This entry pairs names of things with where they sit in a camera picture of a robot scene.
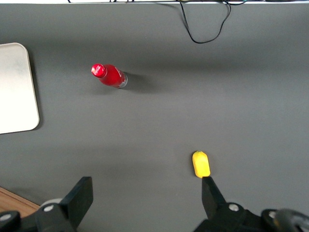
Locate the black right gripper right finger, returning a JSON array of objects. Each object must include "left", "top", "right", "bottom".
[{"left": 193, "top": 176, "right": 276, "bottom": 232}]

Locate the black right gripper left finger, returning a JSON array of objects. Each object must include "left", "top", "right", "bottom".
[{"left": 0, "top": 176, "right": 94, "bottom": 232}]

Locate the beige plastic tray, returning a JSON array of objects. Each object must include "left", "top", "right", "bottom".
[{"left": 0, "top": 42, "right": 40, "bottom": 135}]

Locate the yellow lemon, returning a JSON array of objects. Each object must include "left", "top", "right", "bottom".
[{"left": 192, "top": 150, "right": 211, "bottom": 179}]

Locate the wooden two-drawer cabinet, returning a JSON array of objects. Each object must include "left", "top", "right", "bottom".
[{"left": 0, "top": 186, "right": 41, "bottom": 214}]

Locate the red cola bottle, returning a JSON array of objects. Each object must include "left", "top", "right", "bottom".
[{"left": 90, "top": 63, "right": 128, "bottom": 89}]

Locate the thin black looping cable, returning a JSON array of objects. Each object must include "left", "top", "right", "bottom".
[{"left": 179, "top": 0, "right": 232, "bottom": 44}]

